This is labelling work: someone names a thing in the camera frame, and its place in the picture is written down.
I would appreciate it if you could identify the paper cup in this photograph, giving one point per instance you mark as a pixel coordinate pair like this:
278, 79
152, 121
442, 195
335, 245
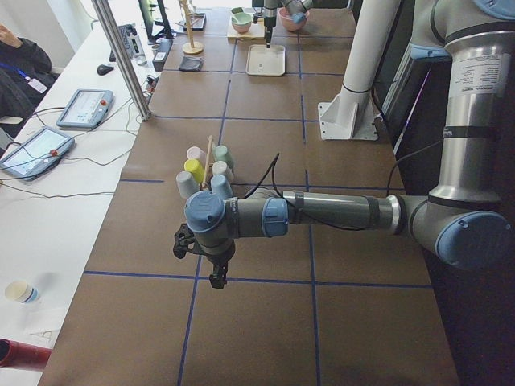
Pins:
21, 291

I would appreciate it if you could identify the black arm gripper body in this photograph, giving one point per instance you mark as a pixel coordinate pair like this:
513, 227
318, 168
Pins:
269, 17

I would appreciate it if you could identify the teach pendant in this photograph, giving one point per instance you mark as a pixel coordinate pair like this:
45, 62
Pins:
37, 154
86, 109

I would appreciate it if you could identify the black box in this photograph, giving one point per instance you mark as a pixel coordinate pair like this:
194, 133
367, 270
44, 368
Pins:
161, 51

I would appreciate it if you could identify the cream cup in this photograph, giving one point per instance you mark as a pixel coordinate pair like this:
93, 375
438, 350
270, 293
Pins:
222, 168

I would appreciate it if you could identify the grey folded cloth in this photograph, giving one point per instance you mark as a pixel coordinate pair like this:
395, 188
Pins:
191, 64

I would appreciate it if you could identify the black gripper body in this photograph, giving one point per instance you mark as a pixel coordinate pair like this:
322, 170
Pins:
220, 257

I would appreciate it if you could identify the light blue cup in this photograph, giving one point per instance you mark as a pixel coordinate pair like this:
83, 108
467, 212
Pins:
220, 186

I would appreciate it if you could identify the aluminium frame post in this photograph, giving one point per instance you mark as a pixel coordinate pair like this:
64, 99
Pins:
109, 25

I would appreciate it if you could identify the green cup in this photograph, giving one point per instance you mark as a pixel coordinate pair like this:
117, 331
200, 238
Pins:
222, 153

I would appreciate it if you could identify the wooden mug tree stand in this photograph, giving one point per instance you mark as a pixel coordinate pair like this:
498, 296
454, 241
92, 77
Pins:
191, 47

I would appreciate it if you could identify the red bottle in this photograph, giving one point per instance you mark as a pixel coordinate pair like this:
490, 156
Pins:
23, 356

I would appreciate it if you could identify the teach pendant far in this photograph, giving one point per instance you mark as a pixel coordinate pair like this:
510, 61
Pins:
86, 109

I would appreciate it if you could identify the teach pendant near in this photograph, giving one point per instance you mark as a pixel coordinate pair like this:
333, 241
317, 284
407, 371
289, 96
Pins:
37, 154

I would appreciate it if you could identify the person in black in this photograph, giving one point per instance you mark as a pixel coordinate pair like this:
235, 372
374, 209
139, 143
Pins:
26, 77

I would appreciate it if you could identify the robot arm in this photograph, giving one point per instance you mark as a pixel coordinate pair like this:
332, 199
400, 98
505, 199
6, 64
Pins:
303, 148
273, 217

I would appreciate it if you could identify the green bowl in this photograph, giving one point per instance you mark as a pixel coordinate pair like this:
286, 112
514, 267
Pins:
240, 20

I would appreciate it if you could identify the pink cup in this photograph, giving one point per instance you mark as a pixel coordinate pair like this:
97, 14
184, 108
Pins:
194, 152

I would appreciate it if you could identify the pink bowl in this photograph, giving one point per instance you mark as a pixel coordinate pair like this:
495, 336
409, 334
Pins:
292, 23

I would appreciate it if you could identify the grey cup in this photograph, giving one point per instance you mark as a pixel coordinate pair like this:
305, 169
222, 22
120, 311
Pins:
186, 184

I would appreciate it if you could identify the cream rabbit tray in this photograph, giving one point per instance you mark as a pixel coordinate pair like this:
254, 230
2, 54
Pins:
266, 61

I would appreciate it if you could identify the white wire cup rack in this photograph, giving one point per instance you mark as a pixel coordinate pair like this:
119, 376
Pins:
208, 165

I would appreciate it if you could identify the yellow cup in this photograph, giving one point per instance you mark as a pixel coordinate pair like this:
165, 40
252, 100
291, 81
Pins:
196, 168

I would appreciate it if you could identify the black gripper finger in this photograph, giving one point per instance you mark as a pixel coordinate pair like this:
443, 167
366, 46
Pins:
223, 280
214, 279

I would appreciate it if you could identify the computer mouse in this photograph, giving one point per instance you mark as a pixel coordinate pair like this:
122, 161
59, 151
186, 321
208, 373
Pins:
104, 69

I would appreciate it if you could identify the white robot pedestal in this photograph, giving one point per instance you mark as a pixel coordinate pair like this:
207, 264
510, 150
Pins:
349, 116

